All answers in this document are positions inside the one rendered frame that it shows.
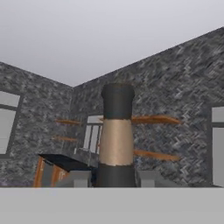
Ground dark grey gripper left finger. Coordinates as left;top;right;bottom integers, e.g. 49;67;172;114
54;170;99;188

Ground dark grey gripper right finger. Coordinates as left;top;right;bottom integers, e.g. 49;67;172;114
134;170;179;188

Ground black and tan liquor bottle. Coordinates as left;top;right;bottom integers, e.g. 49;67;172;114
94;82;138;188

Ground grey framed window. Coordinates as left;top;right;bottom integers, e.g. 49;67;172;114
82;115;104;155
211;106;224;188
0;90;22;156

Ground orange wooden wall shelf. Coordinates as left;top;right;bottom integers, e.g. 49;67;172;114
132;149;181;162
54;118;81;126
98;114;183;125
52;135;79;144

